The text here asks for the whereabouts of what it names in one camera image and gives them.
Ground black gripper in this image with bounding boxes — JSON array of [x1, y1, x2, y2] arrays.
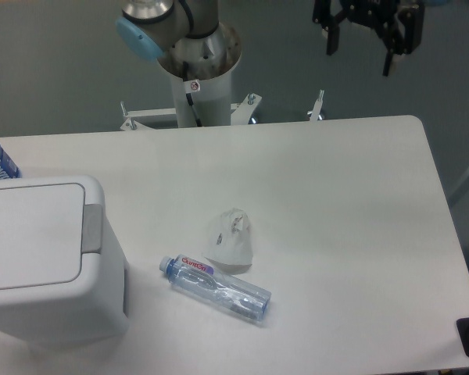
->
[[312, 1, 425, 77]]

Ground grey trash can push button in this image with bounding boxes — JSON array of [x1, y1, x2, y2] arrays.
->
[[81, 204, 103, 254]]

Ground white trash can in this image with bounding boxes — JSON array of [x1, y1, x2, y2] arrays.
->
[[0, 175, 129, 345]]

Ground clear plastic water bottle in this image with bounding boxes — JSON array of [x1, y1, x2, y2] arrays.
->
[[159, 254, 271, 322]]

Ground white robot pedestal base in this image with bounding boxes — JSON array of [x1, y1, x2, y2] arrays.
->
[[119, 23, 325, 133]]

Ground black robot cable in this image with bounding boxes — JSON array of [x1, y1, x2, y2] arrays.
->
[[181, 60, 203, 128]]

